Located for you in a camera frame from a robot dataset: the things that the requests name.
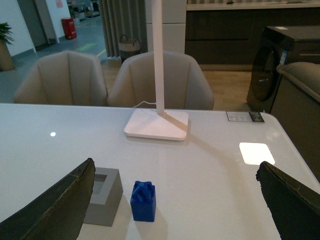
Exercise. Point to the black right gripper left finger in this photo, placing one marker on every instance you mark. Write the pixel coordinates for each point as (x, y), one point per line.
(58, 213)

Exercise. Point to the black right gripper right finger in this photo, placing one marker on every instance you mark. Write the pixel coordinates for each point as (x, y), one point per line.
(294, 207)

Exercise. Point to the blue plastic part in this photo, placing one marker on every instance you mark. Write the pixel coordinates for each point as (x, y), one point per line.
(143, 201)

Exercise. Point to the gray square base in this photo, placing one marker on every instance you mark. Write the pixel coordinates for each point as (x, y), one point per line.
(105, 198)

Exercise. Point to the gray sofa armrest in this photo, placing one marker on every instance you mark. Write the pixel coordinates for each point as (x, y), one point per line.
(297, 108)

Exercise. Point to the dark label card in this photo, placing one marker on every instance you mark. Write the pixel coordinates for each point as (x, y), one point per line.
(241, 116)

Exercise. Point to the white desk lamp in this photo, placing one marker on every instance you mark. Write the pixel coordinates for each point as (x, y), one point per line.
(158, 123)

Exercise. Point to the beige left chair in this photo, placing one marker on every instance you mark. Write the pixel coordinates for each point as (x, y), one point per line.
(64, 78)

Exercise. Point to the beige chair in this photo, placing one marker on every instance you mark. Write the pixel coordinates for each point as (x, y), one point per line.
(185, 86)
(64, 78)

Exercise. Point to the beige right chair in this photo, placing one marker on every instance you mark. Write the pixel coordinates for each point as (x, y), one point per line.
(185, 86)

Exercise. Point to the black washing machine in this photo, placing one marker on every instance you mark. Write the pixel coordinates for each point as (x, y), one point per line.
(279, 45)

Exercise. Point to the woven basket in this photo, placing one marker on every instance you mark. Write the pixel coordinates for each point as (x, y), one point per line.
(128, 47)

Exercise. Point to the potted green plant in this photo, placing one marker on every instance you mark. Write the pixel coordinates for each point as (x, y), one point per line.
(6, 62)

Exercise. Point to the red barrel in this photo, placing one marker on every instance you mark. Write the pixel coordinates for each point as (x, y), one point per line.
(69, 28)

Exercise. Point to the dark wood cabinet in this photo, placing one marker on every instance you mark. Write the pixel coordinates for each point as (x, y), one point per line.
(228, 32)

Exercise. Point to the gray curtain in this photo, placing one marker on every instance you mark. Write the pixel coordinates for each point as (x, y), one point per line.
(123, 17)

